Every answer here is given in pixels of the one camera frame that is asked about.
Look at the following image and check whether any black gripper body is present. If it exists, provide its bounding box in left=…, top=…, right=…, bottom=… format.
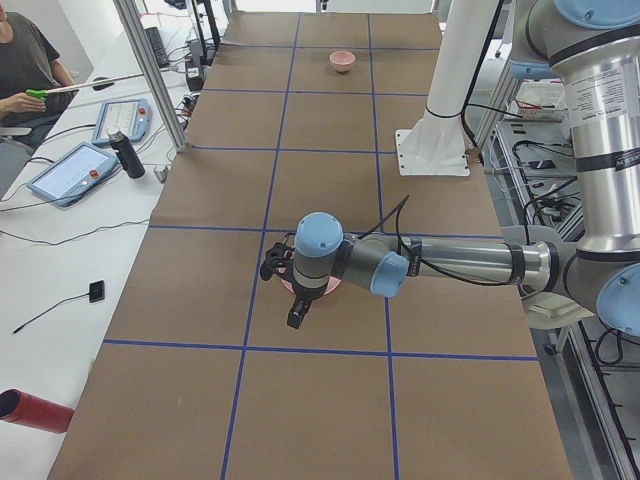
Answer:
left=261, top=242, right=294, bottom=281

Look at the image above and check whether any pink bowl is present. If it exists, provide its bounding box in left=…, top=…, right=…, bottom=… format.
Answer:
left=329, top=50, right=357, bottom=74

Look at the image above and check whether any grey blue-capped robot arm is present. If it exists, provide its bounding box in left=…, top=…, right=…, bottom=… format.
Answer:
left=260, top=1, right=639, bottom=336

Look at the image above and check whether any pink plate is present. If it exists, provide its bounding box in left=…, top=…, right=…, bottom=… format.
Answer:
left=277, top=265, right=341, bottom=298

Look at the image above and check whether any small black square pad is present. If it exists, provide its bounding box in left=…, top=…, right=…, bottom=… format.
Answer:
left=88, top=280, right=106, bottom=303

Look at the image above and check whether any black water bottle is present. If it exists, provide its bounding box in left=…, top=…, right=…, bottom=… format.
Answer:
left=107, top=126, right=145, bottom=179

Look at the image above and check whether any far blue teach pendant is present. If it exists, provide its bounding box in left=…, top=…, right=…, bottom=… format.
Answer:
left=91, top=99, right=152, bottom=147

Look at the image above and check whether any blue teach pendant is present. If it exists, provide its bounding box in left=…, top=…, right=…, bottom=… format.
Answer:
left=91, top=99, right=152, bottom=147
left=27, top=142, right=118, bottom=207

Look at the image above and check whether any near blue teach pendant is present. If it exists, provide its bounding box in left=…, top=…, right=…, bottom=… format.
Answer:
left=27, top=142, right=118, bottom=207

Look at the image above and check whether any red cardboard tube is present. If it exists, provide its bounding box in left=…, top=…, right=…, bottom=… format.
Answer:
left=1, top=389, right=74, bottom=434

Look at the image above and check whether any seated person in grey shirt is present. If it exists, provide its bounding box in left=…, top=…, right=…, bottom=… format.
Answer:
left=1, top=9, right=75, bottom=149

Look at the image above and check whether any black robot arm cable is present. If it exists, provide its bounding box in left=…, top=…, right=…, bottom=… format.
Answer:
left=357, top=194, right=526, bottom=287

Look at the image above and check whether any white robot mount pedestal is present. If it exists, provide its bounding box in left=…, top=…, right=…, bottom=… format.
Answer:
left=396, top=0, right=501, bottom=177

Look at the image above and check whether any green-handled reacher grabber stick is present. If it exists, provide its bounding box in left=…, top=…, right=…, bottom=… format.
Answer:
left=25, top=73, right=142, bottom=99

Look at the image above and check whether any aluminium frame post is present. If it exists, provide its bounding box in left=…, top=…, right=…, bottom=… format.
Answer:
left=113, top=0, right=187, bottom=153

